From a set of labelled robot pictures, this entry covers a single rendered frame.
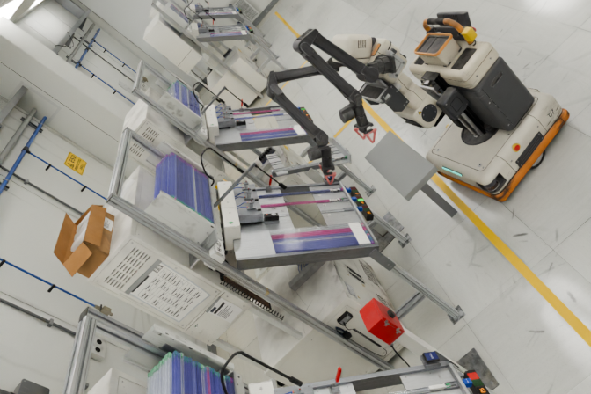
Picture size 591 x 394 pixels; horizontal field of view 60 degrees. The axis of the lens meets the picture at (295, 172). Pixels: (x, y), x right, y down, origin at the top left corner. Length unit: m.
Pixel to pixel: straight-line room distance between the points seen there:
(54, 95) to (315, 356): 3.87
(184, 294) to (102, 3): 8.20
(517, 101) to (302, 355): 1.86
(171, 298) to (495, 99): 2.01
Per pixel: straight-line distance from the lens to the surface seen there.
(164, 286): 2.55
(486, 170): 3.16
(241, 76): 7.34
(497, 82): 3.07
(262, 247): 2.59
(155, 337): 1.74
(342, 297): 2.80
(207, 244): 2.49
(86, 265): 2.52
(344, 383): 1.99
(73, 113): 5.79
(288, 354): 2.96
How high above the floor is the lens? 2.37
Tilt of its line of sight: 27 degrees down
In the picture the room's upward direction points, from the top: 52 degrees counter-clockwise
